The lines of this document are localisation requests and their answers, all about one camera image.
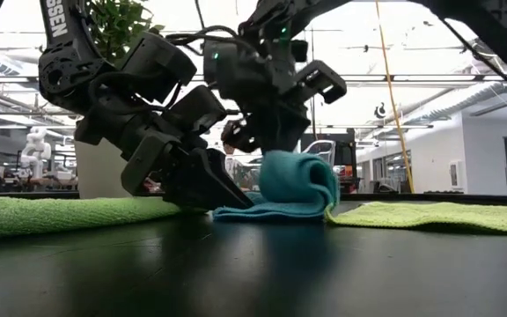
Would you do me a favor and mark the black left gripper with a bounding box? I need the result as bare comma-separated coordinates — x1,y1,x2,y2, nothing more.
75,103,256,211

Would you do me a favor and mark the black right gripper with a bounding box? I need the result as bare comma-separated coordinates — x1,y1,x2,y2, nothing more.
220,94,312,154

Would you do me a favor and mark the teal microfiber towel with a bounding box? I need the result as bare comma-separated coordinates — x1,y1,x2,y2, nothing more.
212,150,341,223

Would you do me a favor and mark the yellow-green microfiber towel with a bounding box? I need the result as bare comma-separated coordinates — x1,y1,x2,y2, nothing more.
325,201,507,237

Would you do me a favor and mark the green microfiber towel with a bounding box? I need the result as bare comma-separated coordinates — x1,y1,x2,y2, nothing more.
0,194,209,241

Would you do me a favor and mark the person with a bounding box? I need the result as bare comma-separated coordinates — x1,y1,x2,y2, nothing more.
221,141,259,191

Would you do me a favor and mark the white plant pot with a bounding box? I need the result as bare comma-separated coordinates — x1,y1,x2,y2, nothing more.
74,138,135,200

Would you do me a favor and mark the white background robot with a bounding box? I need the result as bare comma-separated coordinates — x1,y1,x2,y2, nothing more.
18,126,54,180

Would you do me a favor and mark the black hanging cable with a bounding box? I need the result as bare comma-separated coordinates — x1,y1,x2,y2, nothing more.
308,26,320,143

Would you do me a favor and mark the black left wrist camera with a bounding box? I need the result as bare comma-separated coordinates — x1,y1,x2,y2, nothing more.
165,85,228,136

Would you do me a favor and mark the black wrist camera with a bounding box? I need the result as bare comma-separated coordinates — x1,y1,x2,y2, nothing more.
295,59,349,105
165,85,228,136

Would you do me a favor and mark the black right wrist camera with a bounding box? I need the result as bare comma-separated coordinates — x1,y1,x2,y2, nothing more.
295,59,349,105

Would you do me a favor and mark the white wall box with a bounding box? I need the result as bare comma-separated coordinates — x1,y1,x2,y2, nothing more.
449,158,466,192

